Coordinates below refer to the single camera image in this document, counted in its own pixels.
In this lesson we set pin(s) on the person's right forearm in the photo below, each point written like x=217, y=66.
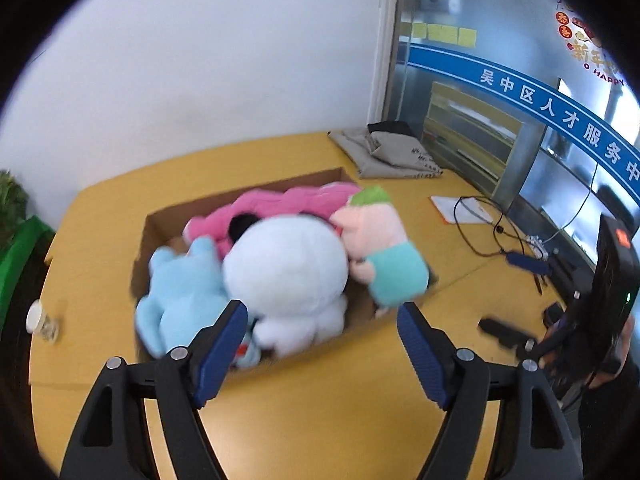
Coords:
x=610, y=425

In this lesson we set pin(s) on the white paper sheet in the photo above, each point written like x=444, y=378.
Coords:
x=467, y=210

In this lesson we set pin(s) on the row of yellow sticky notes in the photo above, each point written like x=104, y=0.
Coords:
x=442, y=34

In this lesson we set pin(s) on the white patterned paper cup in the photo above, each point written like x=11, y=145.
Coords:
x=42, y=322

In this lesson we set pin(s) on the pig plush toy teal clothes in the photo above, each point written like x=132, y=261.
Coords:
x=395, y=270

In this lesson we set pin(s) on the brown cardboard box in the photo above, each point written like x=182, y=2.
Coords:
x=170, y=220

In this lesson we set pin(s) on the pink plush toy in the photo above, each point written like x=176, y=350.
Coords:
x=280, y=205

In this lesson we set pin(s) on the white plush toy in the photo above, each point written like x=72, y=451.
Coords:
x=285, y=270

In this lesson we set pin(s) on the blue window banner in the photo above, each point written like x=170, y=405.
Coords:
x=525, y=90

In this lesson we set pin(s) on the large potted plant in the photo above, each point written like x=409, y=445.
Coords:
x=10, y=202

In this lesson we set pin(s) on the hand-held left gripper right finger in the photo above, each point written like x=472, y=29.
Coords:
x=422, y=355

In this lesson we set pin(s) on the red window decal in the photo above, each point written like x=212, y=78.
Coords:
x=587, y=42

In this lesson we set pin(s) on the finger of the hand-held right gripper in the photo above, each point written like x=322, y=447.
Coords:
x=554, y=314
x=507, y=335

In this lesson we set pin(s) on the white power adapter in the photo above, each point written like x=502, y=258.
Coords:
x=536, y=246

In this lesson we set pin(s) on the yellow slatted panel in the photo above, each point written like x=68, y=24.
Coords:
x=470, y=135

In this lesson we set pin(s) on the grey folded cloth bag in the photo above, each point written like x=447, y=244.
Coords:
x=395, y=157

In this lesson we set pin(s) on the person's right hand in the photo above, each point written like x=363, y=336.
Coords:
x=627, y=342

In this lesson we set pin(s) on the blue plush toy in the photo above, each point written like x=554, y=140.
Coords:
x=185, y=295

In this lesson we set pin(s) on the black folded cloth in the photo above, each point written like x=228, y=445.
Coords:
x=390, y=128

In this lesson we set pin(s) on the blue small device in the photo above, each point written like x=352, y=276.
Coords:
x=525, y=261

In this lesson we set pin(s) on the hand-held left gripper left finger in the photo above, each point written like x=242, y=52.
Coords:
x=220, y=355

